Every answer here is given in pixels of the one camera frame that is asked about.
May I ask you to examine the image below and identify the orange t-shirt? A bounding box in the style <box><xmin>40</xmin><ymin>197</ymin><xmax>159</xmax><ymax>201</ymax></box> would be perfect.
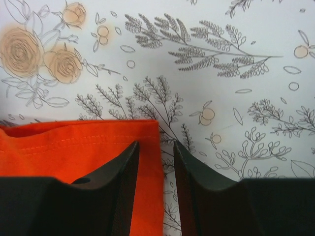
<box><xmin>0</xmin><ymin>119</ymin><xmax>164</xmax><ymax>236</ymax></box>

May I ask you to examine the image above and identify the floral patterned table mat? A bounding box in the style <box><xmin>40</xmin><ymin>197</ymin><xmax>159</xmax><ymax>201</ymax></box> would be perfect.
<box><xmin>0</xmin><ymin>0</ymin><xmax>315</xmax><ymax>236</ymax></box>

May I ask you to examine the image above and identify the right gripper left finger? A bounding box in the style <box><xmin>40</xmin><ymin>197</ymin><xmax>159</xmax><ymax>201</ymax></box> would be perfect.
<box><xmin>0</xmin><ymin>141</ymin><xmax>139</xmax><ymax>236</ymax></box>

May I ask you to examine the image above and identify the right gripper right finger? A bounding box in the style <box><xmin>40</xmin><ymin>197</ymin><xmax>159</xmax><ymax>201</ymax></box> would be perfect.
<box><xmin>173</xmin><ymin>142</ymin><xmax>315</xmax><ymax>236</ymax></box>

